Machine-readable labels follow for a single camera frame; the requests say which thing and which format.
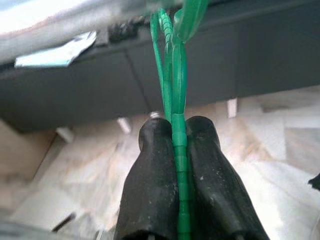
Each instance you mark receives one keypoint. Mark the green plastic hanger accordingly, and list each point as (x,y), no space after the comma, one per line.
(180,150)

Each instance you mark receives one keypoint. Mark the black TV cabinet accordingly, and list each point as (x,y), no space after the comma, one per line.
(250,65)

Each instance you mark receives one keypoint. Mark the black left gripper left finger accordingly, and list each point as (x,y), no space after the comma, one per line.
(150,187)

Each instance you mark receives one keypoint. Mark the white paper stack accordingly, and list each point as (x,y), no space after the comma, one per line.
(50,58)

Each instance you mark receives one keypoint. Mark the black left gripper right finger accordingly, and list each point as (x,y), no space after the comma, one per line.
(220,200)

